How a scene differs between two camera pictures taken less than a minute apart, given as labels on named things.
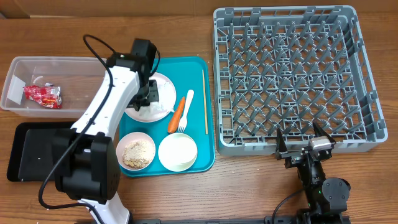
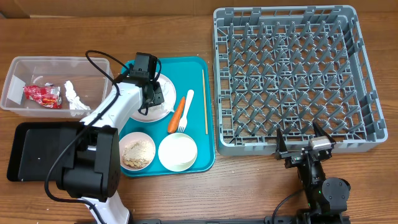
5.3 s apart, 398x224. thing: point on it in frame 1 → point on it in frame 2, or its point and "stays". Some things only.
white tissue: [166, 102] → [76, 106]
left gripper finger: [137, 107] → [146, 112]
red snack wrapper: [48, 95] stays
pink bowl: [135, 150] stays
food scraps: [138, 154] stays
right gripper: [292, 157] stays
